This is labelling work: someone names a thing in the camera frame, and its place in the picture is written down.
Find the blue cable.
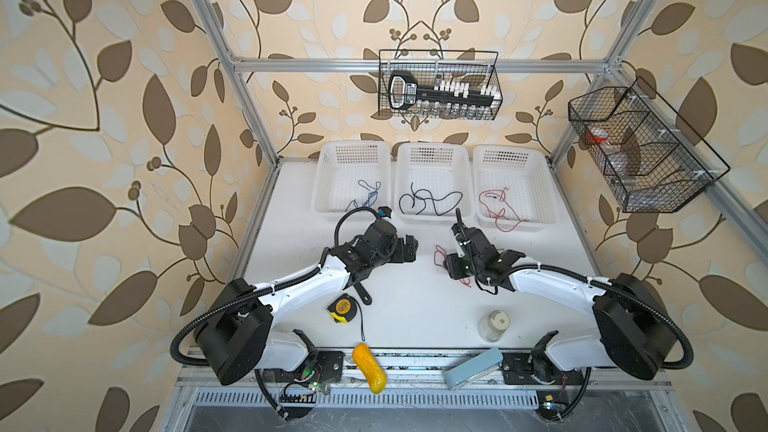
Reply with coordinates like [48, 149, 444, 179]
[345, 178, 384, 212]

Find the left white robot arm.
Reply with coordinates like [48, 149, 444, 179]
[169, 206, 418, 386]

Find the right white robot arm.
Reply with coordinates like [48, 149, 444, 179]
[443, 218, 694, 383]

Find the yellow black tape measure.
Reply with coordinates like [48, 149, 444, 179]
[326, 294, 366, 342]

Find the middle white plastic basket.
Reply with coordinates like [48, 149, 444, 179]
[393, 142, 476, 225]

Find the white plastic basket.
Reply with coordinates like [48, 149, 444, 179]
[472, 145, 558, 233]
[393, 142, 476, 225]
[310, 141, 392, 218]

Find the left white plastic basket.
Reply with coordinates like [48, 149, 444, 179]
[310, 141, 392, 218]

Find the right white plastic basket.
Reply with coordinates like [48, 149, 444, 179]
[472, 145, 558, 233]

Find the light blue sharpening block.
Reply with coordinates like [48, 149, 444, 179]
[443, 348, 503, 390]

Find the yellow squash toy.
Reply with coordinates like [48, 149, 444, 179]
[352, 343, 387, 394]

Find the red small object in basket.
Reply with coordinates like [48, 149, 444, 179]
[585, 127, 610, 146]

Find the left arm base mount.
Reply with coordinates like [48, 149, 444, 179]
[254, 329, 344, 421]

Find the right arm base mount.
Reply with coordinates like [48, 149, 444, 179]
[500, 330, 592, 422]

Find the black socket set rail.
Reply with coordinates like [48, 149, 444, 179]
[384, 70, 503, 110]

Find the back black wire basket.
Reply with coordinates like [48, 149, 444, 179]
[378, 48, 503, 122]

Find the side black wire basket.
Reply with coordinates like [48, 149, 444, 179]
[568, 77, 731, 214]

